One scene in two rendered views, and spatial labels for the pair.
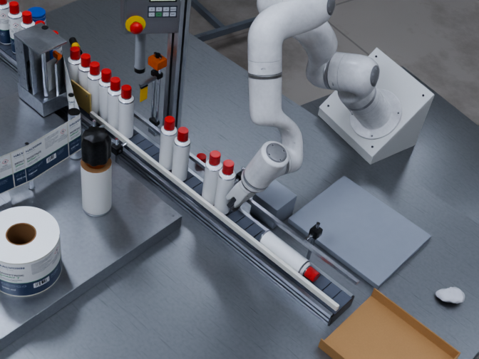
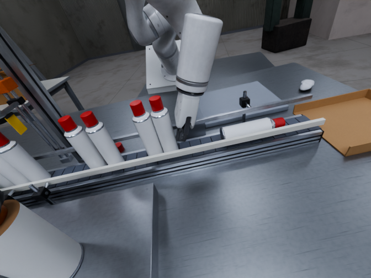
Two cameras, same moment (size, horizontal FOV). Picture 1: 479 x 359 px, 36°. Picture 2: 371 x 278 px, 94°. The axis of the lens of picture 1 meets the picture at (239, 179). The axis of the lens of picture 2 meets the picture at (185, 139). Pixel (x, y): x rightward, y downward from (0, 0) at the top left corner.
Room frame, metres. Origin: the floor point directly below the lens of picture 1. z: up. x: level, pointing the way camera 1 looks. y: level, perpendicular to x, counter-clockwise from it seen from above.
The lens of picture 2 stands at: (1.19, 0.25, 1.28)
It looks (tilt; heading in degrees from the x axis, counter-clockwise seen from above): 39 degrees down; 325
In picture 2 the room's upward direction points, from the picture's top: 13 degrees counter-clockwise
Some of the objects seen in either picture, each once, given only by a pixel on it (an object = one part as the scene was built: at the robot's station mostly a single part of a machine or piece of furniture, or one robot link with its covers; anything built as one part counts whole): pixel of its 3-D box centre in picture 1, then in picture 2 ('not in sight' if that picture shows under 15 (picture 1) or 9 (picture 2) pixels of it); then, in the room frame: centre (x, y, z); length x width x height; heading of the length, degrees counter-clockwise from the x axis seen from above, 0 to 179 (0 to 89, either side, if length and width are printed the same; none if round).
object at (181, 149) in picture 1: (181, 154); (104, 142); (1.69, 0.19, 0.98); 0.05 x 0.05 x 0.20
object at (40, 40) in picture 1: (40, 38); not in sight; (1.95, 0.71, 1.14); 0.14 x 0.11 x 0.01; 54
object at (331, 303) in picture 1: (202, 201); (155, 158); (1.58, 0.10, 0.90); 1.07 x 0.01 x 0.02; 54
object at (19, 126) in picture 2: (143, 92); (16, 123); (1.82, 0.34, 1.09); 0.03 x 0.01 x 0.06; 144
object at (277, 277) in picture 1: (148, 158); (80, 177); (1.78, 0.31, 0.85); 1.65 x 0.11 x 0.05; 54
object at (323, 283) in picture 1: (148, 157); (79, 176); (1.78, 0.31, 0.86); 1.65 x 0.08 x 0.04; 54
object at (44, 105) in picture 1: (44, 69); not in sight; (1.96, 0.71, 1.01); 0.14 x 0.13 x 0.26; 54
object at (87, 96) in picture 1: (80, 97); not in sight; (1.93, 0.58, 0.94); 0.10 x 0.01 x 0.09; 54
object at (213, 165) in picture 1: (212, 177); (147, 132); (1.61, 0.08, 0.98); 0.05 x 0.05 x 0.20
